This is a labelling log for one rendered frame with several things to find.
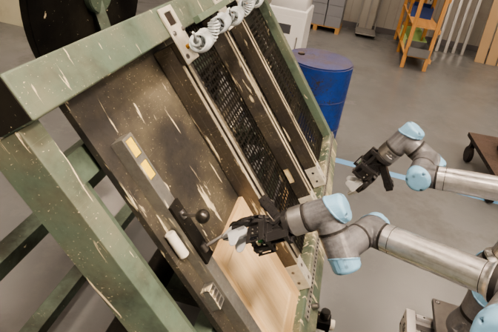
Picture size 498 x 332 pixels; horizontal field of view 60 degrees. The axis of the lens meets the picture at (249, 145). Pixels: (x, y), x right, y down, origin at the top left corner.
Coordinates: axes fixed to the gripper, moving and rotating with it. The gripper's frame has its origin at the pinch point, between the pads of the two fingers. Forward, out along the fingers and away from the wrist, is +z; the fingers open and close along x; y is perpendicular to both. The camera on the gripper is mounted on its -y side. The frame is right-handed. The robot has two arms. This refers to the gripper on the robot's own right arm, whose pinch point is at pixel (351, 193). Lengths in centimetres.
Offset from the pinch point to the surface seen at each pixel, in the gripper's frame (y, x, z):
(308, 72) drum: 28, -239, 57
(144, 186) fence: 59, 60, 5
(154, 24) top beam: 88, 26, -17
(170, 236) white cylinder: 46, 63, 11
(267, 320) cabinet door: 1, 43, 35
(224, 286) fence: 24, 57, 20
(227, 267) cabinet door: 25, 47, 23
